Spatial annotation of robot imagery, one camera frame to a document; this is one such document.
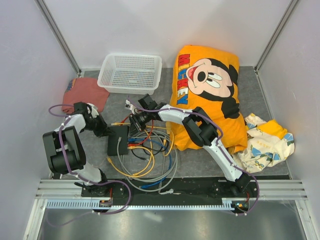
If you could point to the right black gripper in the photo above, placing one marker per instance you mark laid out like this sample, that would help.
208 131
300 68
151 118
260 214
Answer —
134 129

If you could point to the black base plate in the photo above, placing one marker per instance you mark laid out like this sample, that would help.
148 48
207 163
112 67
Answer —
208 187

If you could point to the white plastic basket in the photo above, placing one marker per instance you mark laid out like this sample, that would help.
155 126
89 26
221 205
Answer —
137 74

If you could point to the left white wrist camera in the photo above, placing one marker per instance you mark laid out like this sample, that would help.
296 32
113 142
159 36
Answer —
92 110

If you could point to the grey slotted cable duct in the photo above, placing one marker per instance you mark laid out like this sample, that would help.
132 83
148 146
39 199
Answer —
95 204

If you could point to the black network switch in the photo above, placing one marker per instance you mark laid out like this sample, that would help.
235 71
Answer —
118 141

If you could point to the orange Mickey Mouse shirt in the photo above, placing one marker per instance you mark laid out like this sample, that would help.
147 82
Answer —
208 78

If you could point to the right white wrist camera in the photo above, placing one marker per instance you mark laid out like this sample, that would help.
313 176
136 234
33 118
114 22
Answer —
130 106

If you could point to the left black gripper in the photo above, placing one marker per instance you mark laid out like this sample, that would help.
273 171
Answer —
104 130

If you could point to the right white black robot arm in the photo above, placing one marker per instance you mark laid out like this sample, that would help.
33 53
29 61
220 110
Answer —
202 131

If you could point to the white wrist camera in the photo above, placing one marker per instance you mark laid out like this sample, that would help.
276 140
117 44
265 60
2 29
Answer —
130 106
92 110

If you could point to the cream patterned cloth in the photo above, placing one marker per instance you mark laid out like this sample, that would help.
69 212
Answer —
268 144

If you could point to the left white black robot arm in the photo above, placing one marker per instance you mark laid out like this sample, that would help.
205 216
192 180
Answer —
63 148

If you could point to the folded red shirt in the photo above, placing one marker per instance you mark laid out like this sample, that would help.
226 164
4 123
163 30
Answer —
86 90

